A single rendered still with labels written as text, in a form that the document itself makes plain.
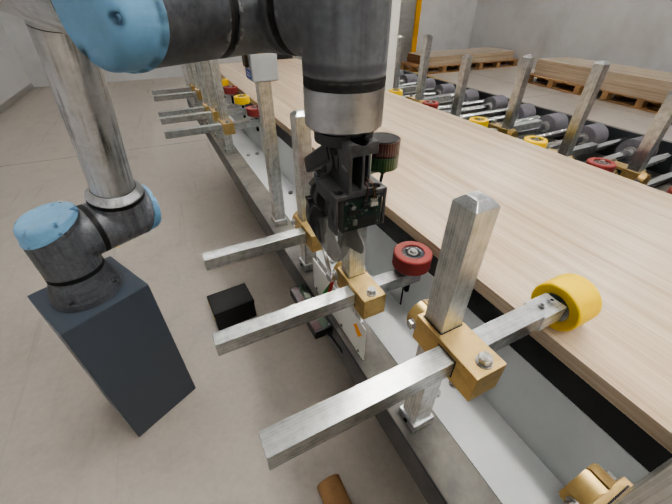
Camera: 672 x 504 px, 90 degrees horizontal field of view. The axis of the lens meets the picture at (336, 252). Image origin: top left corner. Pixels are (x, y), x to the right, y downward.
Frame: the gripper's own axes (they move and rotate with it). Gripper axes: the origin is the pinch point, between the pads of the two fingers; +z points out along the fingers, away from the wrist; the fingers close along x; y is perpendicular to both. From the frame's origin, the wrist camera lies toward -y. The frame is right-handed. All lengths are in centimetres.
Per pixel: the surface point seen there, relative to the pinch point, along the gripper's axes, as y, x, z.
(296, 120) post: -31.8, 6.0, -11.2
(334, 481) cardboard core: 1, -1, 93
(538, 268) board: 9.8, 39.6, 10.4
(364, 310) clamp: 0.5, 5.9, 15.8
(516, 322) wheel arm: 20.7, 18.5, 4.4
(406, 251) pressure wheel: -5.8, 19.1, 10.2
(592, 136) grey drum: -49, 152, 18
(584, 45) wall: -437, 743, 46
